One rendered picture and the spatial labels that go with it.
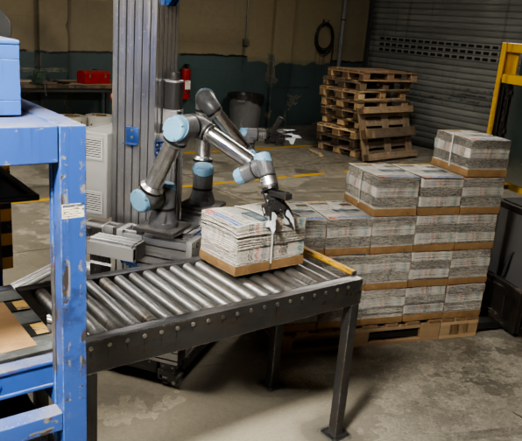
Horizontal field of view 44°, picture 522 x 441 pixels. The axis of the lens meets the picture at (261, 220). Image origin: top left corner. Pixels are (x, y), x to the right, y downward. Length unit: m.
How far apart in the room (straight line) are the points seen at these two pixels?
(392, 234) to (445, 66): 7.91
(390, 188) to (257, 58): 7.84
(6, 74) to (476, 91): 9.85
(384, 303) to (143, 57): 2.00
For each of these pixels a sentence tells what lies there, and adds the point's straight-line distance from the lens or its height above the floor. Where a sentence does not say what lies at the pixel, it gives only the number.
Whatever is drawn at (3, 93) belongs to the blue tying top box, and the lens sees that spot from 1.89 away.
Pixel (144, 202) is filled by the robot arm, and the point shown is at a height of 0.99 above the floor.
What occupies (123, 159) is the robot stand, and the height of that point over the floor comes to 1.10.
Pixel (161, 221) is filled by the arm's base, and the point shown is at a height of 0.86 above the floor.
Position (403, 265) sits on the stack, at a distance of 3.99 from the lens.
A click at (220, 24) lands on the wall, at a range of 10.94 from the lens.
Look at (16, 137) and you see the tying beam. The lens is 1.73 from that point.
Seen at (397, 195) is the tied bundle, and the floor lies 0.96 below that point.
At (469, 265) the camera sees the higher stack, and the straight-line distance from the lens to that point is 4.27.
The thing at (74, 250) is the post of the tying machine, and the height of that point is 1.20.
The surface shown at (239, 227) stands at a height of 1.03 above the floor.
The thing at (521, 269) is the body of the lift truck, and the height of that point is 0.38.
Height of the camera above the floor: 1.83
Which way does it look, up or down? 17 degrees down
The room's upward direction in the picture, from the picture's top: 5 degrees clockwise
